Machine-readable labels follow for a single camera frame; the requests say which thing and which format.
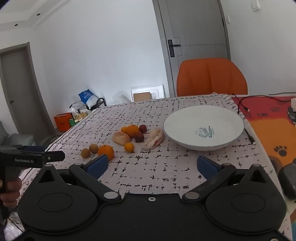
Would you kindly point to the orange slice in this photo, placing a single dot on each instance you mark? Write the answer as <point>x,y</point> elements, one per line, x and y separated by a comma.
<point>124,129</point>

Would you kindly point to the dark red plum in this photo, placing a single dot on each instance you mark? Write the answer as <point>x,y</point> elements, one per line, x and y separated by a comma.
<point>139,137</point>

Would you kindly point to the orange chair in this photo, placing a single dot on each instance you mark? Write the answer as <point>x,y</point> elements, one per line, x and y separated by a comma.
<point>210,76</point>

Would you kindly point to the white object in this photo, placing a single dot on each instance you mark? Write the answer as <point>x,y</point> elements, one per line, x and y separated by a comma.
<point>293,103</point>

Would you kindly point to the brown longan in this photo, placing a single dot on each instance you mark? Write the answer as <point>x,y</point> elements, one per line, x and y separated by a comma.
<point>93,148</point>
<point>85,153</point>

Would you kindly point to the white ceramic plate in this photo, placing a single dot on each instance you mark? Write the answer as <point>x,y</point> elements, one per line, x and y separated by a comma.
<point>185,125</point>

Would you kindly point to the large orange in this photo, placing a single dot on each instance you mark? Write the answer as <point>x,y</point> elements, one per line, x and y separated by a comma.
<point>133,130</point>

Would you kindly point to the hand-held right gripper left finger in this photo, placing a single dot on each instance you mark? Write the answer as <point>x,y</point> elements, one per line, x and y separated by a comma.
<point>98,165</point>

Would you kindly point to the brown cardboard piece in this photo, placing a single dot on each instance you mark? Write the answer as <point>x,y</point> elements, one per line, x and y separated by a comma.
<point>141,96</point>

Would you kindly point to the grey door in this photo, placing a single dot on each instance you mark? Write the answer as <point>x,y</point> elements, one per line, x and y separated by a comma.
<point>196,27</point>

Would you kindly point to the black metal rack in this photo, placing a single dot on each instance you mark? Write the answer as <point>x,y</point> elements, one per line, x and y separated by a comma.
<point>101,102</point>

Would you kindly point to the blue and white bag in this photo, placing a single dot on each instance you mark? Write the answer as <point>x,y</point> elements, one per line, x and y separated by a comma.
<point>86,97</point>

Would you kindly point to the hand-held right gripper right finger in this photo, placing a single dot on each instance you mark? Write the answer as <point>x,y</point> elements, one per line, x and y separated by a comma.
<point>205,165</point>

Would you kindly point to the medium orange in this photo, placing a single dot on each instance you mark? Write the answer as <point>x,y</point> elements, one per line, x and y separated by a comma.
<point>106,151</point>

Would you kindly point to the grey sofa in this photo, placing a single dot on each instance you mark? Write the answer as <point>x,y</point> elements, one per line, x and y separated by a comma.
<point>16,139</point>

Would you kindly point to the orange printed mat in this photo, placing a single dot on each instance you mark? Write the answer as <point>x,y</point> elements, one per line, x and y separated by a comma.
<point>266,125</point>

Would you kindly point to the person's left hand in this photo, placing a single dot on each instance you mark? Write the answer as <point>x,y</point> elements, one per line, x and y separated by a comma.
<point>10,194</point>

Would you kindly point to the peeled pomelo piece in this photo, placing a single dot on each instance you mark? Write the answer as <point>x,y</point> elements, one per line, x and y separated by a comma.
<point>153,139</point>

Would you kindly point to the white foam packaging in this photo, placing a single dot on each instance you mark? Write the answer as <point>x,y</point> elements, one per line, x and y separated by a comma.
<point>159,91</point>

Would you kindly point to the grey-brown door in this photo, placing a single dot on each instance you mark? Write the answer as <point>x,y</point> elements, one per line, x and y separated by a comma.
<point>18,88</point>

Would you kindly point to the orange box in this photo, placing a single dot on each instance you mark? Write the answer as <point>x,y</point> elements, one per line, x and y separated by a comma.
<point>62,121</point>

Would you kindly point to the clear plastic bag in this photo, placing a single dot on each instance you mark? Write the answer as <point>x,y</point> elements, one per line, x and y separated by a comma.
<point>121,97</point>

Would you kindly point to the black rounded object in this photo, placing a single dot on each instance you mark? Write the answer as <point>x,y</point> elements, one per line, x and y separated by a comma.
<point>288,180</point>

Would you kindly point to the peeled mandarin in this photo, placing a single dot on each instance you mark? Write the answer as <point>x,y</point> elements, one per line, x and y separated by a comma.
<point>120,138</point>

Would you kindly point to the small orange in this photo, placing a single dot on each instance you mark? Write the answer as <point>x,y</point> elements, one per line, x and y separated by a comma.
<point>129,147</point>

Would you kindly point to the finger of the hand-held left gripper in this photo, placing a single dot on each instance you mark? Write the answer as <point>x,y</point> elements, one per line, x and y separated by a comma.
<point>32,148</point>
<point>54,156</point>

